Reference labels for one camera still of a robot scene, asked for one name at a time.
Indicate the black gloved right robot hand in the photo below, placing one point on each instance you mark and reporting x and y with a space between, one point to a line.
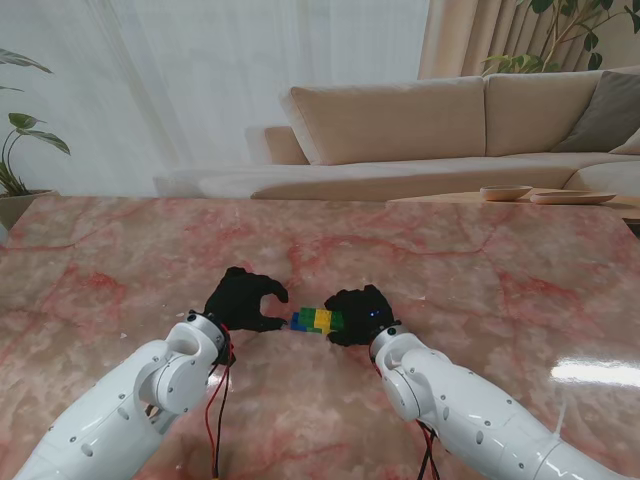
362 315

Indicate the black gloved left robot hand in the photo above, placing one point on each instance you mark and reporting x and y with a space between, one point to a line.
240 300

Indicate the green toy brick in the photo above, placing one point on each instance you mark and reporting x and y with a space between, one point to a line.
312 327
307 315
338 321

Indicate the blue toy brick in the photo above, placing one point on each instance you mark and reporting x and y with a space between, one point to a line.
298 324

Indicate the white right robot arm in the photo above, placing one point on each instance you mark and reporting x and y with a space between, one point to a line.
475 405

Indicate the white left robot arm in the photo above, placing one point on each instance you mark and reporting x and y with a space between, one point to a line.
135 400

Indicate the light wooden coffee table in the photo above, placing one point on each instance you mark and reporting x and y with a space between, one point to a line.
450 198

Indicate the wooden bowl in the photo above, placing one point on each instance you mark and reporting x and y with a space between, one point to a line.
505 192

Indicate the beige sofa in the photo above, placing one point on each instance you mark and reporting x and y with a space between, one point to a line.
390 125

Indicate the white sheer curtain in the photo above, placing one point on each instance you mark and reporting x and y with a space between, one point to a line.
200 75

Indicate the grey plant pot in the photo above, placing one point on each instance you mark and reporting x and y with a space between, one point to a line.
20 205

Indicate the flat wooden plate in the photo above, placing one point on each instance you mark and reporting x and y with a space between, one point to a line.
572 198

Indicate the green potted plant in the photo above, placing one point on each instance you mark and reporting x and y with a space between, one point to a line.
50 140

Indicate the beige curtain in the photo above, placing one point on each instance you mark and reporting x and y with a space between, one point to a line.
450 40

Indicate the cream cushion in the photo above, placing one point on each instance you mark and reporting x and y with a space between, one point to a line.
631 146

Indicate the grey cushion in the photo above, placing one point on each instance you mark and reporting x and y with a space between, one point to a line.
610 110

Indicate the tall leafy plant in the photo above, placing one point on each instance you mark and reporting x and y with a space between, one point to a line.
591 41

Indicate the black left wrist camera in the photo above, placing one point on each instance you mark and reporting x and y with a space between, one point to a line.
225 356

